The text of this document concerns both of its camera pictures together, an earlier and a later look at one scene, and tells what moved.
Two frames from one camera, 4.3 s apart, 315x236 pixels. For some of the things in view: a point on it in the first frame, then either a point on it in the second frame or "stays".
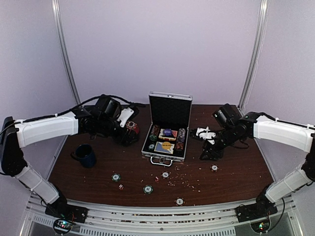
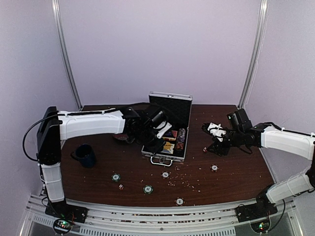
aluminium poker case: x=165 y=139 stays
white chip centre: x=165 y=174 stays
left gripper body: x=105 y=128 -> x=145 y=138
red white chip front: x=179 y=201 stays
